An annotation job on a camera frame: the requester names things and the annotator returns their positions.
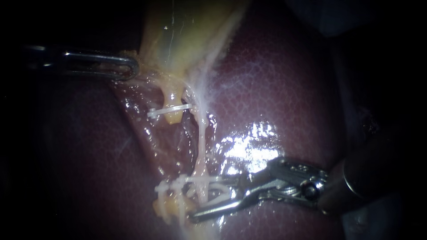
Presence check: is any pale fatty tissue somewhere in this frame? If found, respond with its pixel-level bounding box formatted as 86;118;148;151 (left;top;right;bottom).
185;0;251;134
153;193;198;228

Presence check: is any thin tube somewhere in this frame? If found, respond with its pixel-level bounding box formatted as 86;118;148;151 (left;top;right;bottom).
159;82;188;126
190;87;211;204

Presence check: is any white clip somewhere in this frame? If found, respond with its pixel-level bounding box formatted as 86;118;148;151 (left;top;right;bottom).
185;174;235;206
147;103;194;119
154;179;188;195

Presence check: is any gallbladder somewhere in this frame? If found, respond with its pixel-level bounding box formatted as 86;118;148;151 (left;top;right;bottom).
138;0;251;100

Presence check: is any right arm instrument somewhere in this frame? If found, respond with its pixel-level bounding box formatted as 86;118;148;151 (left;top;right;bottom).
233;156;330;210

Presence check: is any dark red liver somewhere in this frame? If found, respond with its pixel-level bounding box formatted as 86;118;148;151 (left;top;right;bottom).
36;0;354;240

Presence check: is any left arm instrument jaw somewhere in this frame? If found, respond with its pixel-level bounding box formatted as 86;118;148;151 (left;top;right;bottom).
26;44;141;82

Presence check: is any right arm instrument jaw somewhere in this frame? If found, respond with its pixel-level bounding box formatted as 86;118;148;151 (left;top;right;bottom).
188;196;258;224
207;176;243;188

